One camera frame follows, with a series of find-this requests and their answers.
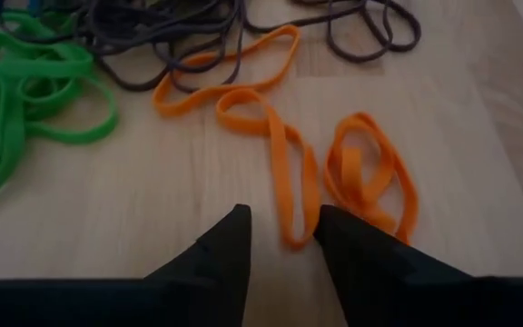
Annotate orange rubber bands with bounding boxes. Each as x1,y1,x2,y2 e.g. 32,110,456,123
152,24,420,250

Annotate dark rubber bands pile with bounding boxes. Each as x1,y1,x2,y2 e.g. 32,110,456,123
0,0,247,94

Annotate loose dark rubber bands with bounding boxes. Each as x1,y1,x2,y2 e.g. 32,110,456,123
242,0,422,64

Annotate green rubber bands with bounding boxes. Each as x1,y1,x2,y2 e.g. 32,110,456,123
0,9,120,223

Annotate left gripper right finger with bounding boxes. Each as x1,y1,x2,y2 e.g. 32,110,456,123
313,204,523,327

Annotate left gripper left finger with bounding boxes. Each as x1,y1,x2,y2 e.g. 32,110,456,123
0,203,252,327

